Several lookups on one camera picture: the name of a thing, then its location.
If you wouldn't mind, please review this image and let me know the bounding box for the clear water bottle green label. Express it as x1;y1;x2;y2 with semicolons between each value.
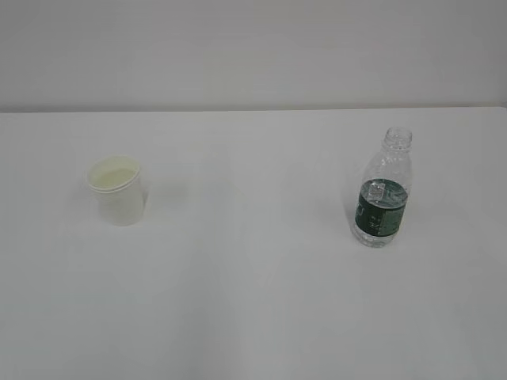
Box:
353;127;413;248

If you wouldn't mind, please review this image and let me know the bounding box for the white paper cup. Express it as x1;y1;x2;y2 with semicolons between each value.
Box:
86;156;145;226

